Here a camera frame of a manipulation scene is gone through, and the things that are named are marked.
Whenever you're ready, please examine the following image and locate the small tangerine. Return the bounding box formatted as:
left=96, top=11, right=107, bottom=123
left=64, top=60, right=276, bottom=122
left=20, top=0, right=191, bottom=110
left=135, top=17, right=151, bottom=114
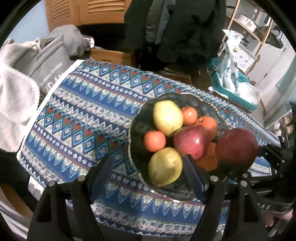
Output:
left=144, top=131, right=166, bottom=152
left=182, top=106, right=198, bottom=126

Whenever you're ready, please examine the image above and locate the black hanging jacket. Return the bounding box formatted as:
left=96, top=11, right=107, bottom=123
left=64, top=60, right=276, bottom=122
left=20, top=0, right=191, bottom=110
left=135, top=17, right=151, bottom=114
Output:
left=123, top=1, right=226, bottom=76

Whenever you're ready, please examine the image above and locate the dark hanging bag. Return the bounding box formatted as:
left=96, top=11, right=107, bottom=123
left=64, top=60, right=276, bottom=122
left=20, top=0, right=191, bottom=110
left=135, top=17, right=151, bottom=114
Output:
left=265, top=24, right=284, bottom=49

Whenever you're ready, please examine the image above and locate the white cooking pot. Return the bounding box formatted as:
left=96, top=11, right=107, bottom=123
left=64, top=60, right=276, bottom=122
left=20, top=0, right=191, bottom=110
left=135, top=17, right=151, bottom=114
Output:
left=237, top=14, right=257, bottom=32

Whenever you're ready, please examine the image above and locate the white fleece garment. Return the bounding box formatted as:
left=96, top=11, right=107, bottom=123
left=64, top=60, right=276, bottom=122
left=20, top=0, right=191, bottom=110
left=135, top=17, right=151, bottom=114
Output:
left=1, top=38, right=41, bottom=153

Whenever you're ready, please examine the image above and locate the wooden drawer box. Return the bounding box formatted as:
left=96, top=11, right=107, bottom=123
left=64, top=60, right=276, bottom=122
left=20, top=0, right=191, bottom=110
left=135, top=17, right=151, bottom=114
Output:
left=90, top=48, right=134, bottom=66

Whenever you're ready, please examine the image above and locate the teal plastic crate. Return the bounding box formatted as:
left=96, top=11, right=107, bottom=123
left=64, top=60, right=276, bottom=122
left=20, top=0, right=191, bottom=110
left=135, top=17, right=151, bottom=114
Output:
left=207, top=58, right=261, bottom=111

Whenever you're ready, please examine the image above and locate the small cardboard box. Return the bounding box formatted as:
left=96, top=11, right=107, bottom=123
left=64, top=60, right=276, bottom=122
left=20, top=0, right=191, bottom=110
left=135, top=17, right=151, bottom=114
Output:
left=157, top=68, right=193, bottom=85

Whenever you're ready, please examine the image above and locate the grey clothes pile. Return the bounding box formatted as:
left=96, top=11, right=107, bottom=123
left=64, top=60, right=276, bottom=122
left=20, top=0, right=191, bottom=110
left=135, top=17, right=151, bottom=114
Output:
left=41, top=25, right=95, bottom=57

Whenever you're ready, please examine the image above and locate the wooden shelf rack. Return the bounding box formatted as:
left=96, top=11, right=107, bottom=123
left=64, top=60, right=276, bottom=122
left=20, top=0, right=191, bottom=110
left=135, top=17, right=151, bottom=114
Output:
left=225, top=1, right=273, bottom=76

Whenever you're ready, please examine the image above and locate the wooden louvered wardrobe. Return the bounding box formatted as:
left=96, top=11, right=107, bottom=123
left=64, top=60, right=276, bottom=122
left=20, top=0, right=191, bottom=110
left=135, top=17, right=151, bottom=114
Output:
left=45, top=0, right=132, bottom=31

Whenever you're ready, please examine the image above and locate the white rice bag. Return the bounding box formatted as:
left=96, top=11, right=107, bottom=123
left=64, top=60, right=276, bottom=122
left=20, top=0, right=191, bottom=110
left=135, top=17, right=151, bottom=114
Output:
left=218, top=29, right=243, bottom=93

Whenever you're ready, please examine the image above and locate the grey tote bag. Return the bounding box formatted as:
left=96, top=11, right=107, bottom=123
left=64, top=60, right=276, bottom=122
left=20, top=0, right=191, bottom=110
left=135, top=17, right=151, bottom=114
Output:
left=14, top=35, right=71, bottom=94

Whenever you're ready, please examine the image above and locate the shoe rack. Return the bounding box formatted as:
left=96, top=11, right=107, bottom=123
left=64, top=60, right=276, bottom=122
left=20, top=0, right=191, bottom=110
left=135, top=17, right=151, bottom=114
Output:
left=267, top=109, right=295, bottom=150

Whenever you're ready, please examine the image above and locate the white patterned storage box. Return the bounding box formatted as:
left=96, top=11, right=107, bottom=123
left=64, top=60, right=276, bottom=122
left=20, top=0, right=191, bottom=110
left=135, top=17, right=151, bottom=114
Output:
left=237, top=44, right=257, bottom=73

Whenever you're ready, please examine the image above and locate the dark glass fruit plate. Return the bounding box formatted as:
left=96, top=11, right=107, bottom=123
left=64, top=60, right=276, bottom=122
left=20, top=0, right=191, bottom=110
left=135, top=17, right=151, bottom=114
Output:
left=128, top=92, right=230, bottom=201

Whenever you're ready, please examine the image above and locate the right hand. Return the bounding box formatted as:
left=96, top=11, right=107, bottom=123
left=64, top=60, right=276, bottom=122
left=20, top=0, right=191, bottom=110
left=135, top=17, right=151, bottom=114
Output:
left=263, top=208, right=294, bottom=234

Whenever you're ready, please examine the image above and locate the large orange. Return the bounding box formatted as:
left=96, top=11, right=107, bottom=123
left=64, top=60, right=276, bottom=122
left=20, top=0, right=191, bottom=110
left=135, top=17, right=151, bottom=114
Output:
left=194, top=116, right=218, bottom=142
left=196, top=142, right=218, bottom=172

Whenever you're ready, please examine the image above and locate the yellow mango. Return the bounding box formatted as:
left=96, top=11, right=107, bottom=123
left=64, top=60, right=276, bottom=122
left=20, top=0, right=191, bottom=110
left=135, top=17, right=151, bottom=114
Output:
left=148, top=147, right=183, bottom=187

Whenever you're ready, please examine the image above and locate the clear plastic bag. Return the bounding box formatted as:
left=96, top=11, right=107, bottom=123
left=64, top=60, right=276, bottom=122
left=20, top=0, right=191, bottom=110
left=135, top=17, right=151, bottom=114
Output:
left=236, top=82, right=262, bottom=105

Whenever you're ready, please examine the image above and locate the red apple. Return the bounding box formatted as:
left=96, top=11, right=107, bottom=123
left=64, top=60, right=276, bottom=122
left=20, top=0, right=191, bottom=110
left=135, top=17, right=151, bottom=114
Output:
left=215, top=128, right=259, bottom=172
left=173, top=125, right=208, bottom=160

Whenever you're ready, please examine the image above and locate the patterned blue tablecloth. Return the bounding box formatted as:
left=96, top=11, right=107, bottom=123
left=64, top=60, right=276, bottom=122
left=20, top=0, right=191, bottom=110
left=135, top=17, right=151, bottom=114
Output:
left=18, top=60, right=280, bottom=237

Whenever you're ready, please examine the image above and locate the green pear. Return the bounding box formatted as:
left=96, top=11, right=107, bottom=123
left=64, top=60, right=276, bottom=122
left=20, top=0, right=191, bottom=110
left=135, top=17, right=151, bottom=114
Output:
left=153, top=100, right=184, bottom=137

